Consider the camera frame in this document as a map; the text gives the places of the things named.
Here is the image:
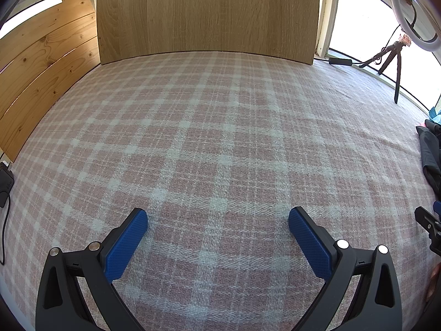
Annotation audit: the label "oak wooden board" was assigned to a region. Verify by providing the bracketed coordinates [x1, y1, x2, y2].
[96, 0, 319, 65]

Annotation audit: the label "black charger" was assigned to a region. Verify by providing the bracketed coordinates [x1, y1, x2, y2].
[0, 161, 15, 209]

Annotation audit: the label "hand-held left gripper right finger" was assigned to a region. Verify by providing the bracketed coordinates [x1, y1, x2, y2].
[288, 206, 403, 331]

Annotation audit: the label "black charger cable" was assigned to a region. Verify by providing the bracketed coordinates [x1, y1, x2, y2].
[0, 196, 12, 266]

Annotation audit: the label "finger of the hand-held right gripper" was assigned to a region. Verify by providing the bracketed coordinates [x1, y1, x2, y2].
[415, 206, 441, 249]

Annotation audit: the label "black ring light cable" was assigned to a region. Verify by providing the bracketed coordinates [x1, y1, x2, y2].
[381, 0, 417, 64]

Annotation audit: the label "pine plank panel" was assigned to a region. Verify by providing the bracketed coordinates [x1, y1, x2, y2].
[0, 0, 101, 163]

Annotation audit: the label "dark navy clothes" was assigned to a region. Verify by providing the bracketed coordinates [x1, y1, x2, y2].
[415, 119, 441, 197]

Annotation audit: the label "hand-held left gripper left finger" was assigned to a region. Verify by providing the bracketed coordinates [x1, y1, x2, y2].
[35, 208, 149, 331]

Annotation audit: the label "black tripod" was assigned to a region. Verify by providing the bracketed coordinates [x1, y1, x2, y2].
[358, 39, 412, 104]

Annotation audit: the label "pink plaid blanket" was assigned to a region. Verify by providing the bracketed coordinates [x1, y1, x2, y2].
[0, 51, 441, 331]

